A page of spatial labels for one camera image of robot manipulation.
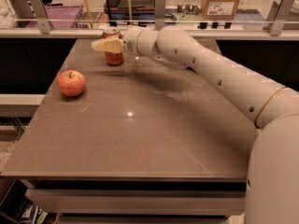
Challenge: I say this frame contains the left metal railing bracket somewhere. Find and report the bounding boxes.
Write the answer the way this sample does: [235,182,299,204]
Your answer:
[29,0,51,34]

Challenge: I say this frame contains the red Coca-Cola can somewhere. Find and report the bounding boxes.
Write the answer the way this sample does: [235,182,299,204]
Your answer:
[102,26,123,66]

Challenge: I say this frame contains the metal railing bracket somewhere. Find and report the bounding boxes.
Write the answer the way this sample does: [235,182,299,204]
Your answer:
[29,0,51,34]
[267,0,299,36]
[155,0,165,30]

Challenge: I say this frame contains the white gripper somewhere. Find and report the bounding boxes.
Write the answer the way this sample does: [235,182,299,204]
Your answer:
[92,27,145,56]

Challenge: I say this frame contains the brown cardboard box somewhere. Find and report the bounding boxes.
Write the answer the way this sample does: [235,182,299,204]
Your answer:
[201,0,240,20]

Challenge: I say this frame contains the purple plastic crate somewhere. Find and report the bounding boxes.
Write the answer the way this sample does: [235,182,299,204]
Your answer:
[25,4,85,30]

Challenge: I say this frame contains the red apple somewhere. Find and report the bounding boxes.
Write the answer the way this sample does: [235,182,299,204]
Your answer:
[57,70,86,97]

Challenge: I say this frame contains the right metal railing bracket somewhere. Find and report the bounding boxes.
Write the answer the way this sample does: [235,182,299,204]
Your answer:
[267,0,299,36]

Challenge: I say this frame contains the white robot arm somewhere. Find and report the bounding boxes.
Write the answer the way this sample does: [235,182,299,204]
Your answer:
[92,25,299,224]

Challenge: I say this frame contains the middle metal railing bracket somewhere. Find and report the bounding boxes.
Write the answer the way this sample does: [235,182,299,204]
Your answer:
[155,0,165,30]

